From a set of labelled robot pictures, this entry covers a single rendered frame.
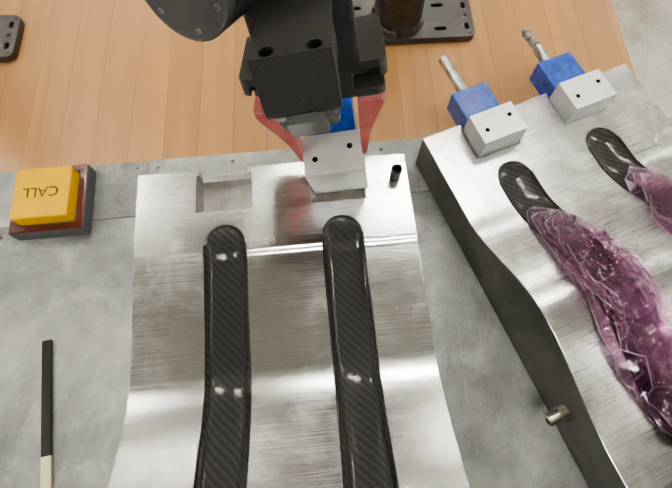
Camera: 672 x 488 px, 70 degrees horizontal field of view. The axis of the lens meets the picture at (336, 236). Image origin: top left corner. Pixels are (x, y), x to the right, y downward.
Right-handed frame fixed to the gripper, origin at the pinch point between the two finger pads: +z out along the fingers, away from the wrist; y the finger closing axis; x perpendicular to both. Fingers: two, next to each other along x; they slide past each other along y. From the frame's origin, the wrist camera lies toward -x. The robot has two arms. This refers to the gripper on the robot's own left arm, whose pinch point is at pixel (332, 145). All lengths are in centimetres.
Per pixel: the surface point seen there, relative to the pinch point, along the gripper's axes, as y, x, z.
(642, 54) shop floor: 97, 117, 72
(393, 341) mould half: 3.1, -12.6, 12.0
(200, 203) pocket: -14.0, 0.8, 5.3
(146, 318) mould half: -18.0, -10.2, 7.7
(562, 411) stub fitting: 17.2, -17.0, 19.7
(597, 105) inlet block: 27.5, 10.6, 8.0
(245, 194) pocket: -10.0, 2.5, 6.5
